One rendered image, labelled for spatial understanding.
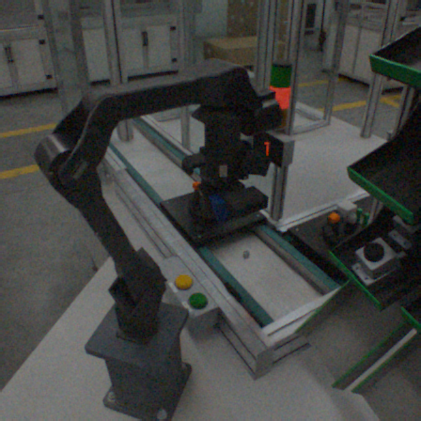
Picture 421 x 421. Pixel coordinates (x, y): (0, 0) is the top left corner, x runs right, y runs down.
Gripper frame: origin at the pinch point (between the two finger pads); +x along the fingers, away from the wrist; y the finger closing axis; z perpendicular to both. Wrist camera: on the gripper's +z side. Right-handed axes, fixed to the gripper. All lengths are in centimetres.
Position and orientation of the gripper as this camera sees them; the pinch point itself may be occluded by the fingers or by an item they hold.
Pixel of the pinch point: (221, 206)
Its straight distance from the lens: 68.0
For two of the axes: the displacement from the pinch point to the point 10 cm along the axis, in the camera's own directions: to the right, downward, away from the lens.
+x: 0.0, 8.3, 5.6
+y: -5.1, -4.9, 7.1
